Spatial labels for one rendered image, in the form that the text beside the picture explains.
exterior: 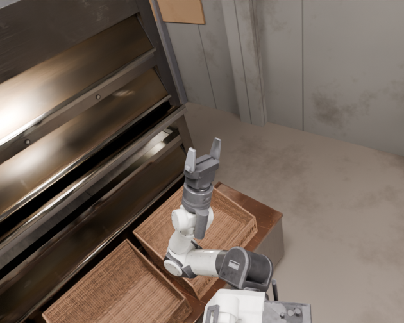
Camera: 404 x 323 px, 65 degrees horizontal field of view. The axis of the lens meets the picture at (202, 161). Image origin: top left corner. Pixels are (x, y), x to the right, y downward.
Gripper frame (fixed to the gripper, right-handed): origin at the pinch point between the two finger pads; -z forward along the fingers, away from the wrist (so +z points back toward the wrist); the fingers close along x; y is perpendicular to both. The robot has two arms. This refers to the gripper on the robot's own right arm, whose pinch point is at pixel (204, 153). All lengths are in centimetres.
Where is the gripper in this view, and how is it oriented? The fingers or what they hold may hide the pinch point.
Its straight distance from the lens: 89.1
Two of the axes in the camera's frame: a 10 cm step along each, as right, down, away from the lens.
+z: -1.4, 8.6, 5.0
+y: -7.5, -4.2, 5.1
